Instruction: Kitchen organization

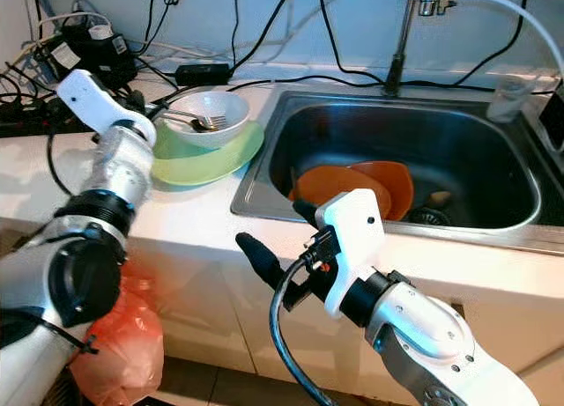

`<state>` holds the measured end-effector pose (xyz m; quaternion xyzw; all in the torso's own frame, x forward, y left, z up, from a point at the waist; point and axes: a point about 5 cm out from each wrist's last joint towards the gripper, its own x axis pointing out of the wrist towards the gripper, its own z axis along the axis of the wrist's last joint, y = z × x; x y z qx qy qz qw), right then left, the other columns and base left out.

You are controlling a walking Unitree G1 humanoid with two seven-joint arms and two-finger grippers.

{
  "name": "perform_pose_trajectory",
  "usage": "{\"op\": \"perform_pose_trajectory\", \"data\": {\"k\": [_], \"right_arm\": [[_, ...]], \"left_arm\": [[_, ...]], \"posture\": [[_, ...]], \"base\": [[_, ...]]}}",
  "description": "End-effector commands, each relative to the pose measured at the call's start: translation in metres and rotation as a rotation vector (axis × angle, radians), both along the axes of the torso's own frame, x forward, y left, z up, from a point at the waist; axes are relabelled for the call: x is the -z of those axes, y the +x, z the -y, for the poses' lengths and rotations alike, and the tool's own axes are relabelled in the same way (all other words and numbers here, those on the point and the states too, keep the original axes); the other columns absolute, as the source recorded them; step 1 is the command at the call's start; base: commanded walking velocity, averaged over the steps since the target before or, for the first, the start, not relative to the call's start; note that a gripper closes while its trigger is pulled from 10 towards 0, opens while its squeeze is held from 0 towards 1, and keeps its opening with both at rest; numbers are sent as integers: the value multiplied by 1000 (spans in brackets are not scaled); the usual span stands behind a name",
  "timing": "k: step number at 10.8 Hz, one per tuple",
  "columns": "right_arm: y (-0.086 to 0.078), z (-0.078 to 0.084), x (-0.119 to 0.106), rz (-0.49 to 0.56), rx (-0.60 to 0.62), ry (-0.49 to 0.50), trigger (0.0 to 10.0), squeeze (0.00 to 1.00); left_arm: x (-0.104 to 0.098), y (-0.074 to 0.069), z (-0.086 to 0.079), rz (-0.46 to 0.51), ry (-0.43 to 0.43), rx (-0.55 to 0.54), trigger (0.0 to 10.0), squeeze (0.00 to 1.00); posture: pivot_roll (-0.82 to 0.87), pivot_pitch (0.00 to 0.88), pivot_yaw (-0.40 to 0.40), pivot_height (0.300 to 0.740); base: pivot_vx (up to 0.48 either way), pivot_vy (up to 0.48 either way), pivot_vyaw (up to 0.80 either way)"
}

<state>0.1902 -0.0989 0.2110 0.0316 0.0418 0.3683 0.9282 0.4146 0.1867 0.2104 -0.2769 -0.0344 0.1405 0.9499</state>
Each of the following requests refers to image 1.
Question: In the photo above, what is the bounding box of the long black counter cable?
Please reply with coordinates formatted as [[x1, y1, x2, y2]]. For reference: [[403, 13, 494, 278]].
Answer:
[[141, 73, 538, 94]]

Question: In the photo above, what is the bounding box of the stainless steel sink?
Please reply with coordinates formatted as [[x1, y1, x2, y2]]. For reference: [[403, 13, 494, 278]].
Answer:
[[231, 89, 564, 253]]

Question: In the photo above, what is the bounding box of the orange plate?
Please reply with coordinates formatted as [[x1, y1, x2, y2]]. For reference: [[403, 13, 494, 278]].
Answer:
[[348, 160, 415, 222], [289, 166, 393, 218]]

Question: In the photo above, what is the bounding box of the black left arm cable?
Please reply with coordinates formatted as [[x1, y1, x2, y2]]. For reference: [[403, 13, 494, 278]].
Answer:
[[47, 129, 85, 200]]

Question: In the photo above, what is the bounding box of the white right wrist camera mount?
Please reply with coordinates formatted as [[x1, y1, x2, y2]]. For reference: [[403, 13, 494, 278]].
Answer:
[[315, 188, 384, 319]]

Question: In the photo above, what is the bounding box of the white bowl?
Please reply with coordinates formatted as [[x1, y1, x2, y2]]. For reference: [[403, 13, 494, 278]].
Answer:
[[163, 89, 252, 151]]

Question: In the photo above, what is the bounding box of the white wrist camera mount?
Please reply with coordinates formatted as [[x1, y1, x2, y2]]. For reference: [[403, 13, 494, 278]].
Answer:
[[56, 69, 158, 147], [315, 188, 384, 319]]

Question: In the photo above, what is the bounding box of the white kitchen cabinet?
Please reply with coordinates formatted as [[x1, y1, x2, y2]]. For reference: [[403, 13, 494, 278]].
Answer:
[[123, 239, 564, 406]]

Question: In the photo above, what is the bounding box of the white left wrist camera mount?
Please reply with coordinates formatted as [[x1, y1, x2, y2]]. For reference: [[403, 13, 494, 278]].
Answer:
[[56, 69, 158, 147]]

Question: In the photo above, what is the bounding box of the black power adapter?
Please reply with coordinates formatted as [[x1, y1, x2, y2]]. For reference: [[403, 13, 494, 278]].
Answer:
[[174, 63, 233, 87]]

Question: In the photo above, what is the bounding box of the clear glass cup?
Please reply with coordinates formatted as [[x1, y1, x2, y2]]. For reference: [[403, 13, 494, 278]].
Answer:
[[486, 74, 534, 125]]

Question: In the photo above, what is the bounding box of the black appliance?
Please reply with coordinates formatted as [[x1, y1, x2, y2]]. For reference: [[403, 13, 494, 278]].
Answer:
[[538, 89, 564, 156]]

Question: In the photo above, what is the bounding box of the red plastic bag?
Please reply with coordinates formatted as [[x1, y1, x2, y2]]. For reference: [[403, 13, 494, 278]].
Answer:
[[66, 261, 167, 406]]

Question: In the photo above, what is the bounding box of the sink drain strainer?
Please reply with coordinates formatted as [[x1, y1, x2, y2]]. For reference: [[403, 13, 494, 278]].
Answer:
[[412, 208, 450, 228]]

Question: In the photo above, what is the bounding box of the metal faucet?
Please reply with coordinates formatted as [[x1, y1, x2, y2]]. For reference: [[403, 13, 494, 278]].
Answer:
[[383, 0, 459, 97]]

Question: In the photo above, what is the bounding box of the light green plate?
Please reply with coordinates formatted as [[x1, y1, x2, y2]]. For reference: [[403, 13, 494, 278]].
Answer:
[[152, 120, 267, 188]]

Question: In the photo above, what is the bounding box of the white water hose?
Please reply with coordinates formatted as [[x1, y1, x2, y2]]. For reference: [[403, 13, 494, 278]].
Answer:
[[458, 0, 564, 77]]

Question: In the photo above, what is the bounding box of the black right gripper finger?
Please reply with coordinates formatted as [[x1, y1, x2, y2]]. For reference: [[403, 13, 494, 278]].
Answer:
[[235, 233, 299, 294], [293, 197, 325, 233]]

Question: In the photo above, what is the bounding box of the small brown lump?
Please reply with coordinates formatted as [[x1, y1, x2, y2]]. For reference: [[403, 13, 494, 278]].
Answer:
[[427, 190, 452, 209]]

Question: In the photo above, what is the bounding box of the black wall cable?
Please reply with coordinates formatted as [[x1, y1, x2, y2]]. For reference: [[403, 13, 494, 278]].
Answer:
[[320, 0, 389, 85], [449, 0, 534, 88]]

